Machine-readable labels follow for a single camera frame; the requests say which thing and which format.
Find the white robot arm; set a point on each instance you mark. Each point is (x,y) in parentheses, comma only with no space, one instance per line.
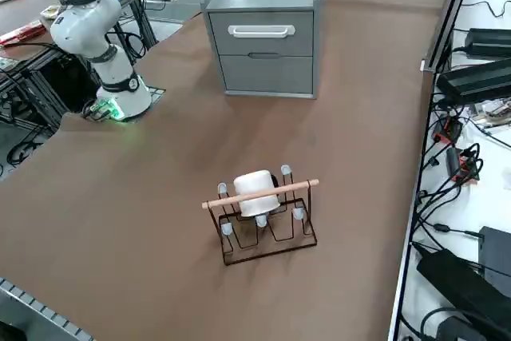
(120,77)

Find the small tray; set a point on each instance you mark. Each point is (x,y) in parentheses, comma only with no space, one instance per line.
(50,11)

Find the red packet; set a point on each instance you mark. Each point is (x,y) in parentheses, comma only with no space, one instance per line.
(24,31)

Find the red and black device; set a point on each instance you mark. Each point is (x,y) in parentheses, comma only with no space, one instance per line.
(449,129)

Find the orange and black device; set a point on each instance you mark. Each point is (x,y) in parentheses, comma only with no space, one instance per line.
(455,161)

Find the white side bench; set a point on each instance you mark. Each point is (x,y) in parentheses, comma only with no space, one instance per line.
(491,201)

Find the black power box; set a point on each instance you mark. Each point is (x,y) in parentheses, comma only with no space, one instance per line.
(497,253)

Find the long black power brick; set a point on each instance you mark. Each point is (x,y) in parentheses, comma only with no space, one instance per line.
(459,289)

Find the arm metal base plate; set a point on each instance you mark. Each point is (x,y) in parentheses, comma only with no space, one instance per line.
(157,91)

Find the aluminium camera post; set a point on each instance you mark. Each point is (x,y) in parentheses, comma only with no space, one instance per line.
(448,17)

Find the black aluminium frame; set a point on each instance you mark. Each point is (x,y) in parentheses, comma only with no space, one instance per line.
(40,89)

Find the grey ribbed rail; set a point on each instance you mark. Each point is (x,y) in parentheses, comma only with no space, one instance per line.
(40,309)

